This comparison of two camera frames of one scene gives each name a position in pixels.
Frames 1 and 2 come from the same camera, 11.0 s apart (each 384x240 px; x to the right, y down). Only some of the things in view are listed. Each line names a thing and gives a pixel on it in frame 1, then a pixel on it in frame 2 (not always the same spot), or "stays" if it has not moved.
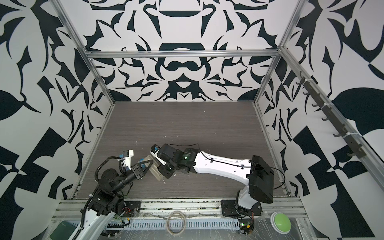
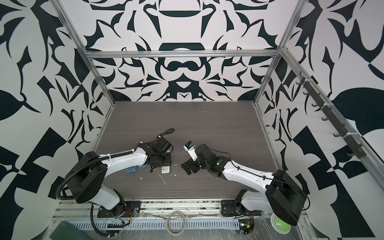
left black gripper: (139, 172) to (168, 162)
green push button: (280, 222) stays
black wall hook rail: (353, 145) stays
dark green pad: (63, 231) stays
